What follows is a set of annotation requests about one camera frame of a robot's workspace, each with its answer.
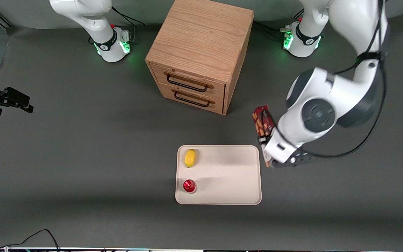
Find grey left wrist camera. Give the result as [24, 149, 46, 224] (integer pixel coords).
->
[271, 150, 314, 169]

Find red cup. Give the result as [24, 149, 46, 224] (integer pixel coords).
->
[183, 179, 197, 194]

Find black right base cables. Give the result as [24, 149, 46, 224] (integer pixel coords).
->
[111, 6, 146, 27]

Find black metal drawer handle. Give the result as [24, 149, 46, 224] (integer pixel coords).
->
[166, 74, 209, 93]
[174, 90, 211, 108]

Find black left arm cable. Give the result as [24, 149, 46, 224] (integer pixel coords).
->
[301, 0, 389, 159]

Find black loose cable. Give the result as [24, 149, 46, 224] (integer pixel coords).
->
[0, 229, 61, 252]

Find black base cables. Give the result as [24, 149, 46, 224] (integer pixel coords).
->
[253, 20, 290, 41]
[111, 6, 146, 27]

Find red cookie box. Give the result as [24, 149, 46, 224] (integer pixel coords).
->
[252, 105, 276, 168]

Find yellow lemon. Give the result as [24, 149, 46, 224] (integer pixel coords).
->
[184, 149, 197, 168]

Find wooden drawer cabinet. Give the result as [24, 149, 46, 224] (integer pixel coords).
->
[145, 0, 255, 116]

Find wooden drawer front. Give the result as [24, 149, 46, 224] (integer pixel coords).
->
[160, 84, 225, 114]
[150, 63, 226, 103]

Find black left base cables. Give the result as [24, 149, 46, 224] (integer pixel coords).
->
[253, 20, 290, 41]

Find beige plastic tray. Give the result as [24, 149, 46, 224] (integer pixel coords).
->
[175, 145, 262, 205]

